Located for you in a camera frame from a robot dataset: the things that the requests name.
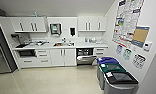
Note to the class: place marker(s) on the small clear bottle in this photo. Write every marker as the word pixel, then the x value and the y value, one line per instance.
pixel 36 14

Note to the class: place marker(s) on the coffee machine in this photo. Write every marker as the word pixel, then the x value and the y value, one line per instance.
pixel 20 40

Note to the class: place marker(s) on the white two-door base cabinet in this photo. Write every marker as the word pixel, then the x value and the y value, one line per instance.
pixel 57 58

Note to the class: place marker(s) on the stack of white bowls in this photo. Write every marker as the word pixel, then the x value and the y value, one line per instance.
pixel 90 40

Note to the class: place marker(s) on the stainless steel refrigerator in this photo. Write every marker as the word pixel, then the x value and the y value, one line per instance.
pixel 2 46

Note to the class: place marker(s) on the grey bin black lid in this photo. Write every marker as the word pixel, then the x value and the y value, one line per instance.
pixel 120 79

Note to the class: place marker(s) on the small white wall box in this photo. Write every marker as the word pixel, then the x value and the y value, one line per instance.
pixel 147 46

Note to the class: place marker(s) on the built-in black microwave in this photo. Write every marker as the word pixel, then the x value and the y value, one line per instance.
pixel 26 53

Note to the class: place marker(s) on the chrome faucet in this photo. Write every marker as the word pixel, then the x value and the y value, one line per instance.
pixel 64 40

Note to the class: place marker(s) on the white drawer unit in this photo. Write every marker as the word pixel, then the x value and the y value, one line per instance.
pixel 44 63
pixel 100 54

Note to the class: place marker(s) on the stainless steel dishwasher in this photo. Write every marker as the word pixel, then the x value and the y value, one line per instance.
pixel 85 60

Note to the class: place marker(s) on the cork notice board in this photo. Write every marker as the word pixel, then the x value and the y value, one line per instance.
pixel 140 36

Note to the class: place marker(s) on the steel paper towel dispenser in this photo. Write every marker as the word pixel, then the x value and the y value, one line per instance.
pixel 55 29

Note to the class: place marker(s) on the stainless steel sink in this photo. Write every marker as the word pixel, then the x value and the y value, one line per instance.
pixel 63 44

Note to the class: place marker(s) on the grey bin blue lid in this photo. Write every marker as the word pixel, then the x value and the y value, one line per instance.
pixel 107 60

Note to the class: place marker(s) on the grey bin green lid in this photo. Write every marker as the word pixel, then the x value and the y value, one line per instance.
pixel 112 67

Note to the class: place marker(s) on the large colourful wall poster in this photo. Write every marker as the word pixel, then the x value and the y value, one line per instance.
pixel 127 20

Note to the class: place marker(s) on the small paper wall notice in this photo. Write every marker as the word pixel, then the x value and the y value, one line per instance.
pixel 139 61
pixel 127 54
pixel 119 49

